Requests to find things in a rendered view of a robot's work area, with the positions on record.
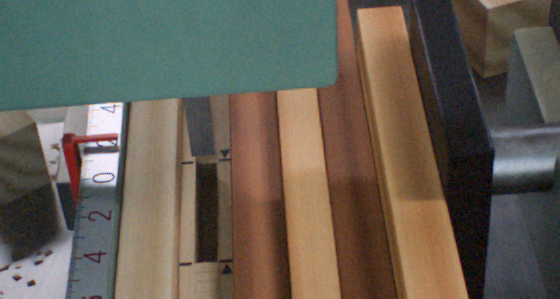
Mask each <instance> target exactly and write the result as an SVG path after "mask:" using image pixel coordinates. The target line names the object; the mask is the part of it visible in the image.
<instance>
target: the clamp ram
mask: <svg viewBox="0 0 560 299"><path fill-rule="evenodd" d="M410 46H411V49H412V58H413V63H414V67H415V70H416V75H417V79H418V84H419V88H420V92H421V96H422V100H423V104H424V109H425V113H426V117H427V121H428V125H429V130H430V134H431V137H432V142H433V146H434V151H435V158H436V163H437V167H438V172H439V176H440V180H441V184H442V188H443V192H444V197H445V201H446V205H447V209H448V213H449V218H450V222H451V226H452V230H453V234H454V239H455V243H456V247H457V251H458V255H459V259H460V264H461V268H462V273H463V276H464V280H465V289H466V293H467V298H468V299H484V290H485V278H486V266H487V254H488V230H489V219H490V206H491V196H496V195H509V194H521V193H535V192H547V191H550V190H551V188H552V185H553V181H554V163H555V160H556V157H557V155H558V154H559V153H560V122H550V123H538V124H525V125H511V126H499V127H488V125H487V122H486V118H485V113H484V109H483V106H482V102H481V99H480V95H479V92H478V89H477V86H476V82H475V79H474V76H473V72H472V69H471V66H470V63H469V59H468V56H467V52H466V49H465V46H464V43H463V40H462V36H461V29H460V26H459V23H458V20H457V16H456V13H455V10H454V6H453V3H452V0H412V2H411V32H410Z"/></svg>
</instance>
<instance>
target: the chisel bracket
mask: <svg viewBox="0 0 560 299"><path fill-rule="evenodd" d="M338 75H339V57H338V27H337V0H0V112H8V111H21V110H34V109H47V108H59V107H72V106H85V105H97V104H110V103H122V102H135V101H148V100H161V99H173V98H186V97H199V96H211V95H224V94H236V93H262V92H275V91H287V90H299V89H312V88H325V87H329V86H332V85H334V84H335V82H336V80H337V77H338Z"/></svg>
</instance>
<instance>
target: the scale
mask: <svg viewBox="0 0 560 299"><path fill-rule="evenodd" d="M122 112H123V102H122V103H110V104H97V105H90V110H89V117H88V125H87V133H86V135H96V134H109V133H118V134H119V139H118V140H113V141H100V142H87V143H85V148H84V156H83V163H82V171H81V179H80V186H79V194H78V202H77V210H76V218H75V226H74V233H73V241H72V249H71V256H70V264H69V272H68V287H67V295H66V299H106V295H107V284H108V273H109V263H110V252H111V241H112V230H113V220H114V208H115V198H116V187H117V177H118V165H119V144H120V134H121V122H122Z"/></svg>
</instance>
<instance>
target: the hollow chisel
mask: <svg viewBox="0 0 560 299"><path fill-rule="evenodd" d="M184 105H185V112H186V118H187V132H188V138H189V145H190V152H191V157H201V156H213V155H215V136H214V129H213V120H212V113H211V105H210V97H209V96H199V97H186V98H184Z"/></svg>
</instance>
